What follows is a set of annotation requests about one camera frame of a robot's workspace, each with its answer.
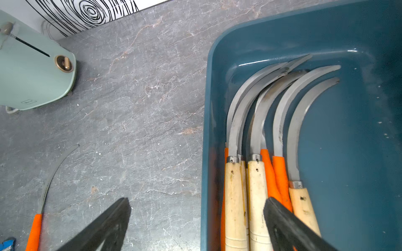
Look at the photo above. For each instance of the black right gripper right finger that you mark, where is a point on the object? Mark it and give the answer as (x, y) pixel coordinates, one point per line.
(289, 233)

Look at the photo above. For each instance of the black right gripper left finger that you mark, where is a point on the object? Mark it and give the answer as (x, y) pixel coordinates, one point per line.
(108, 230)

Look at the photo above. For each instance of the teal plastic storage box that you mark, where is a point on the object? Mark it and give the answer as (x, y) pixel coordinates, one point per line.
(350, 148)

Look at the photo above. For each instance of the blue snack packet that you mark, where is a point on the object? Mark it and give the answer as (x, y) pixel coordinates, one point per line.
(8, 244)

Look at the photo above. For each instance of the mint green toaster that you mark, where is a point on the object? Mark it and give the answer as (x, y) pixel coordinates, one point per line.
(35, 70)

